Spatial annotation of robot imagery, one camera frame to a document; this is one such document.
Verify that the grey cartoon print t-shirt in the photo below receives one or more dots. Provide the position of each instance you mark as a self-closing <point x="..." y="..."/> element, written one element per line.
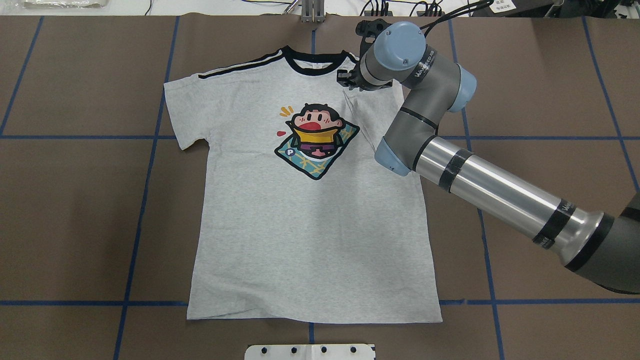
<point x="298" y="219"/>

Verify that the aluminium frame post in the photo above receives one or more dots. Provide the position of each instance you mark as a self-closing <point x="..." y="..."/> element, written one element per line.
<point x="312" y="11"/>

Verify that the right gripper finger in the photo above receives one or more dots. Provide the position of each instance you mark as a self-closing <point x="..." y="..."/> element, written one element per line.
<point x="344" y="76"/>

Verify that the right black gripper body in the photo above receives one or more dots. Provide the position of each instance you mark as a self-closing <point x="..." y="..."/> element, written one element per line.
<point x="351" y="79"/>

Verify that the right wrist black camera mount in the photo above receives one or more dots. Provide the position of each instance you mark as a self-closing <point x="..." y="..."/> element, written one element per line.
<point x="368" y="31"/>

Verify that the clear plastic bag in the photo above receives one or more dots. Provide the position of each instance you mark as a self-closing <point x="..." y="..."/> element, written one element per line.
<point x="62" y="4"/>

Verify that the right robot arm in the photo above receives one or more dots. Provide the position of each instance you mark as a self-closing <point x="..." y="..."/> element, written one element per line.
<point x="597" y="246"/>

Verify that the brown table mat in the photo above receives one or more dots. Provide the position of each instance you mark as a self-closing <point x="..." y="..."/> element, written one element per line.
<point x="101" y="210"/>

